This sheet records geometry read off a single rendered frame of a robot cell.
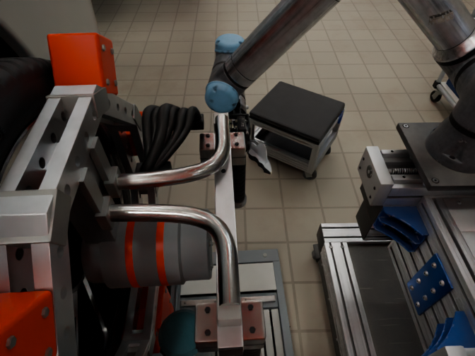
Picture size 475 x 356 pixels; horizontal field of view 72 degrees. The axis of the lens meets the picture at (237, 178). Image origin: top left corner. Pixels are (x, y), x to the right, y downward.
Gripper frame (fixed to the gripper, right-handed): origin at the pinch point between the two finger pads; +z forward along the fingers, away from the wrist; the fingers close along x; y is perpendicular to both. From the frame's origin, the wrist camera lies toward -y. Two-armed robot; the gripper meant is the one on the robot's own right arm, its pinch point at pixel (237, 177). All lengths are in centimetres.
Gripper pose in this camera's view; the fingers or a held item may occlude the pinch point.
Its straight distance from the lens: 73.9
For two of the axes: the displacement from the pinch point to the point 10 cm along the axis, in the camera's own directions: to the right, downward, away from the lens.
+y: 0.0, -6.6, -7.6
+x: 10.0, -0.5, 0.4
